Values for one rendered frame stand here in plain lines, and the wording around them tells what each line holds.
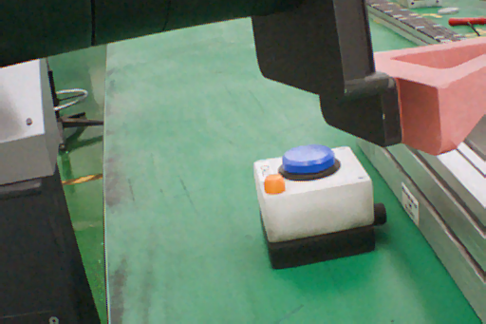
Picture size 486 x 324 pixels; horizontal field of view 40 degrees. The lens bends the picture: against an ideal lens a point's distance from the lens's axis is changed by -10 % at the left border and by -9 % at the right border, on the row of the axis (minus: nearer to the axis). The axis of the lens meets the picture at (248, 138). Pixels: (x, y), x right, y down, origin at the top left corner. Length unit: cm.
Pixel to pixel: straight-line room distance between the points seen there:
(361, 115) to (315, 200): 30
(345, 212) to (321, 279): 5
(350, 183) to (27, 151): 43
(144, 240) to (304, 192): 17
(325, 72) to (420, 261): 35
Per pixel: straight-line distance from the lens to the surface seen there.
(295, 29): 20
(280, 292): 50
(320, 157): 53
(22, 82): 86
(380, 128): 21
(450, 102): 19
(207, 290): 52
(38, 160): 82
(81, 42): 18
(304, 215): 52
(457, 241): 48
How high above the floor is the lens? 104
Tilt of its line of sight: 18 degrees down
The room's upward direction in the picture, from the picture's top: 8 degrees counter-clockwise
